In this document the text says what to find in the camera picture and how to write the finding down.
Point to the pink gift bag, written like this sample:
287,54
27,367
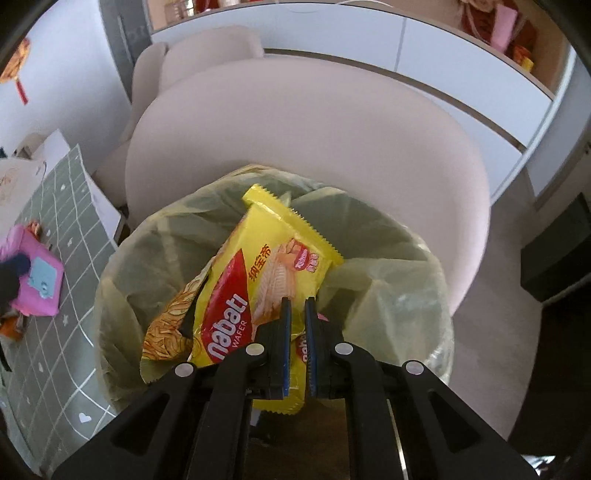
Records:
505,27

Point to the red hanging wall ornament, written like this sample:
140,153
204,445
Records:
16,60

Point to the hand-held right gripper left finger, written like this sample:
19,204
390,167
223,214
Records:
286,341

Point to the black box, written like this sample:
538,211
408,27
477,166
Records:
558,258

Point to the green grid tablecloth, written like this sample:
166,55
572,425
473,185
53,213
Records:
60,369

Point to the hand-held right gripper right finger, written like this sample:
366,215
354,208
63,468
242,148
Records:
310,341

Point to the yellow wafer packet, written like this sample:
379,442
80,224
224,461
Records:
240,295

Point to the orange noodle snack packet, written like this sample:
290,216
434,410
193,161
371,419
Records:
166,327

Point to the white paper bag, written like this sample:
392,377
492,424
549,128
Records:
18,184

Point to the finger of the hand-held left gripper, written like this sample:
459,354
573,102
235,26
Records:
11,281

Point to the red and yellow box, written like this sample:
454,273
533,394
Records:
524,57

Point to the pink box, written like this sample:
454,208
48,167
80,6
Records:
41,295

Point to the bin with yellow-green bag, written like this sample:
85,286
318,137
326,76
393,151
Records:
383,295

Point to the white sideboard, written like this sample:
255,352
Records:
415,46

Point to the beige upholstered chair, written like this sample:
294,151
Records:
203,55
300,129

